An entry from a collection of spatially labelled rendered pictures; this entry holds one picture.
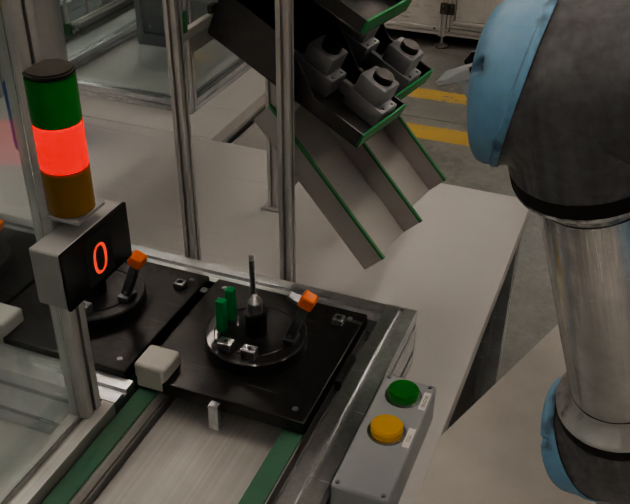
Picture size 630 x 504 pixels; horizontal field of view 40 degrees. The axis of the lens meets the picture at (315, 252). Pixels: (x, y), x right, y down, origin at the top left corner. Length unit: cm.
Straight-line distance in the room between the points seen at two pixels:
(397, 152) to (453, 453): 56
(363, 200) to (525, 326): 159
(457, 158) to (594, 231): 326
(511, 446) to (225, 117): 118
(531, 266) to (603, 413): 241
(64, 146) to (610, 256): 53
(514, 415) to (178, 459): 48
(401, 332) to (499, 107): 71
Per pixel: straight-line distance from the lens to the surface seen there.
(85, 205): 94
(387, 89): 125
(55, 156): 91
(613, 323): 71
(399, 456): 107
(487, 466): 121
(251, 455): 113
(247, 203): 175
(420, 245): 163
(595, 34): 56
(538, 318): 295
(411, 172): 153
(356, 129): 122
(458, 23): 510
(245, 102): 220
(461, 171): 378
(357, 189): 138
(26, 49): 90
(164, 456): 114
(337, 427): 111
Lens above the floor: 172
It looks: 33 degrees down
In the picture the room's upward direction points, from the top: straight up
